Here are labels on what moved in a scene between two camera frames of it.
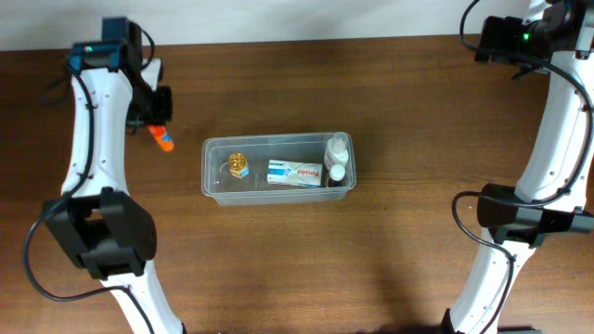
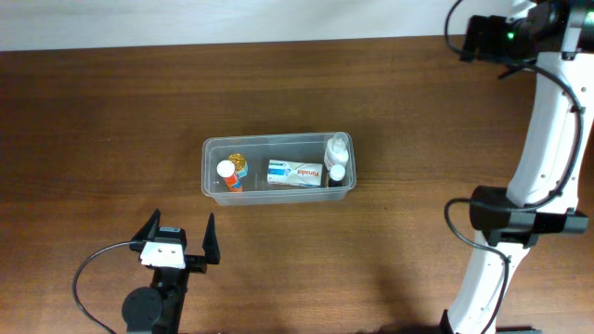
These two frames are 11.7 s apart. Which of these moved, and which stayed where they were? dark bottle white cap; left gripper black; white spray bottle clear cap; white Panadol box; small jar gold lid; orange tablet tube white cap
Moved: orange tablet tube white cap; left gripper black
Stayed: dark bottle white cap; white spray bottle clear cap; white Panadol box; small jar gold lid
